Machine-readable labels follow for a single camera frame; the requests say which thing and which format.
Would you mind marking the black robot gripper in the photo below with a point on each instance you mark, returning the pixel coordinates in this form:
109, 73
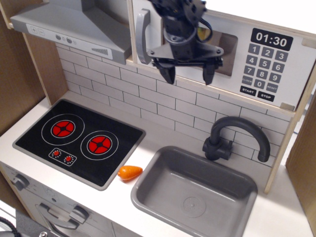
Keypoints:
183, 48

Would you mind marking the white toy microwave door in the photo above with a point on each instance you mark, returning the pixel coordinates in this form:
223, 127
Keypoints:
267, 63

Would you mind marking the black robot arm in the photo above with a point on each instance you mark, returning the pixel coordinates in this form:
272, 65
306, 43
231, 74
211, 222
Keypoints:
174, 7

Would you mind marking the yellow toy bell pepper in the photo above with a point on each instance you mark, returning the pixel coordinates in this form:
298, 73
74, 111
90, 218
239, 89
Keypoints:
204, 34

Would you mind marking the dark grey toy faucet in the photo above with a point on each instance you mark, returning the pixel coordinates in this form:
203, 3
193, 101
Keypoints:
216, 146

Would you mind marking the orange toy carrot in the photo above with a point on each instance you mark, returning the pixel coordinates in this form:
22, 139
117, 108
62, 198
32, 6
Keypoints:
129, 172

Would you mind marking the grey range hood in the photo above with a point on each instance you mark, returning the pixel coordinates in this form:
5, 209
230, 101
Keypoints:
79, 24

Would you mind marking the black toy stovetop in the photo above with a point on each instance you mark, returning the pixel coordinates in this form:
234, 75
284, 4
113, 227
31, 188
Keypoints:
81, 143

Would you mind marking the grey toy sink basin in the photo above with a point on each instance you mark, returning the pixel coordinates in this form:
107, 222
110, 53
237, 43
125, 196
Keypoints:
194, 194

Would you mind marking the grey oven knob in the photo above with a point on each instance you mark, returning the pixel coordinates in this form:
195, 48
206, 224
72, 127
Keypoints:
20, 182

